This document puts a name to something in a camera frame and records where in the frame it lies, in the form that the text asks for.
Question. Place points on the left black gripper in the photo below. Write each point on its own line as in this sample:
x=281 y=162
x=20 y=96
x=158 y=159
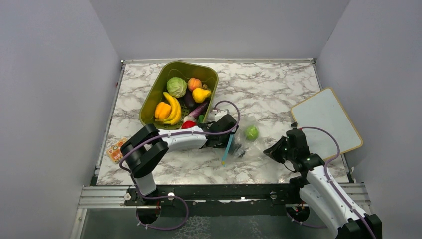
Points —
x=225 y=144

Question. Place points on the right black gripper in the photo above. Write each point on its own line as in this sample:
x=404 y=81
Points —
x=273 y=152

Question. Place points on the dark fake grape bunch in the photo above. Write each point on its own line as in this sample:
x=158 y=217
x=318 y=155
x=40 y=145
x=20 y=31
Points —
x=238 y=148

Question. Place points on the clear zip top bag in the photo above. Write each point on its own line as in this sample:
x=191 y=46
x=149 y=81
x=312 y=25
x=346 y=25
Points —
x=256 y=147

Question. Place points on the green fake lime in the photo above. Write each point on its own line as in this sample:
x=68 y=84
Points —
x=251 y=133

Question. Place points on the red fake tomato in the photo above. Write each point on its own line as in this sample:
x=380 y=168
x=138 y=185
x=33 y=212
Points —
x=188 y=124

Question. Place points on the dark fake eggplant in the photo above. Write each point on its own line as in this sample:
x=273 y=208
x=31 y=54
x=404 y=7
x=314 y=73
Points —
x=189 y=100

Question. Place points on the yellow fake lemon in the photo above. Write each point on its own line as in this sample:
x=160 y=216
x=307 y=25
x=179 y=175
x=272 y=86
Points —
x=200 y=95

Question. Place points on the orange fake peach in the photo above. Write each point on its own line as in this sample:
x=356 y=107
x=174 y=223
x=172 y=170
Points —
x=194 y=83

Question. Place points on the green fake cabbage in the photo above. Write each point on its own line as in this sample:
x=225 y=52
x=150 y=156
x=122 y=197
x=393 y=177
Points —
x=176 y=87

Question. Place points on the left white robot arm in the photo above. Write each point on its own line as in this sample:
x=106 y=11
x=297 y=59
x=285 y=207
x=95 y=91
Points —
x=148 y=146

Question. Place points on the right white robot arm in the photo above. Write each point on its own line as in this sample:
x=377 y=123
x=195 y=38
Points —
x=319 y=189

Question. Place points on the purple fake eggplant in bin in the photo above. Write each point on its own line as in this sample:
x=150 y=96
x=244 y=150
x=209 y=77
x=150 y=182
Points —
x=199 y=109

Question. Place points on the white red fake radish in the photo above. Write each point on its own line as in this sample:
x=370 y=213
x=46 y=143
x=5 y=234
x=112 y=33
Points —
x=189 y=118

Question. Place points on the yellow fake banana bunch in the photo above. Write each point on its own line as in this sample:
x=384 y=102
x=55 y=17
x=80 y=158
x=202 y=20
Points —
x=176 y=112

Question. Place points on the orange fake bell pepper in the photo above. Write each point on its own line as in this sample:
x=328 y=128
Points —
x=162 y=111

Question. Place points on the white board with yellow rim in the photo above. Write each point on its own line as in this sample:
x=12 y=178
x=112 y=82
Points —
x=324 y=110

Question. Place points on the olive green plastic bin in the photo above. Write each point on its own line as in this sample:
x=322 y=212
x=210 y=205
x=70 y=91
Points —
x=184 y=70

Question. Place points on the orange snack packet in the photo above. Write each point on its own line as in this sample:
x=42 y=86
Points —
x=114 y=152

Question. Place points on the black mounting rail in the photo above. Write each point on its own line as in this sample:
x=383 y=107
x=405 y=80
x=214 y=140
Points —
x=220 y=200

